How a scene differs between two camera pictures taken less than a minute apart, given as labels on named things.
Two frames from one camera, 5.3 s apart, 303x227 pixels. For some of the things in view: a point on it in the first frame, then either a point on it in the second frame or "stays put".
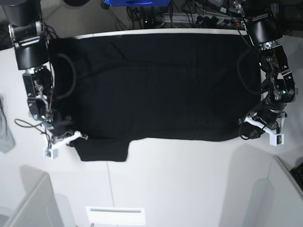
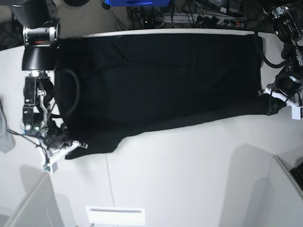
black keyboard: (297, 172) stays put
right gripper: (261, 114) -> (289, 81)
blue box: (138, 3) stays put
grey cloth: (7, 141) stays put
